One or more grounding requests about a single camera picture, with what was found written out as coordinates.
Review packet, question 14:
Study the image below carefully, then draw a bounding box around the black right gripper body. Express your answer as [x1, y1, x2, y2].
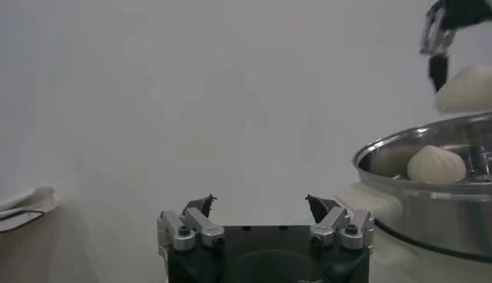
[437, 0, 492, 32]

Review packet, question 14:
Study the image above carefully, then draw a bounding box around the white steamed baozi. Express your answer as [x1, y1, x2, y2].
[435, 64, 492, 113]
[406, 145, 467, 185]

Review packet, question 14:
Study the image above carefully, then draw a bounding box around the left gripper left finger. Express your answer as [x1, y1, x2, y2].
[156, 194, 226, 251]

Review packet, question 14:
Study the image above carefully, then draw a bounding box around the stainless steel steamer basket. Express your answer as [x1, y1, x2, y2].
[352, 112, 492, 262]

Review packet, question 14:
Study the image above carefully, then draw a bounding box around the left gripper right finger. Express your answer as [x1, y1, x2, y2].
[305, 194, 376, 251]

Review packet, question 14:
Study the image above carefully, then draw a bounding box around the white folded cloth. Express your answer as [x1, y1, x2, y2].
[0, 186, 58, 234]

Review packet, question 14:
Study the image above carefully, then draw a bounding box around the thin black cable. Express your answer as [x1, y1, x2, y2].
[0, 208, 46, 221]

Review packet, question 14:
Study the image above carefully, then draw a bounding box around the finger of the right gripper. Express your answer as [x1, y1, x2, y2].
[420, 0, 457, 93]

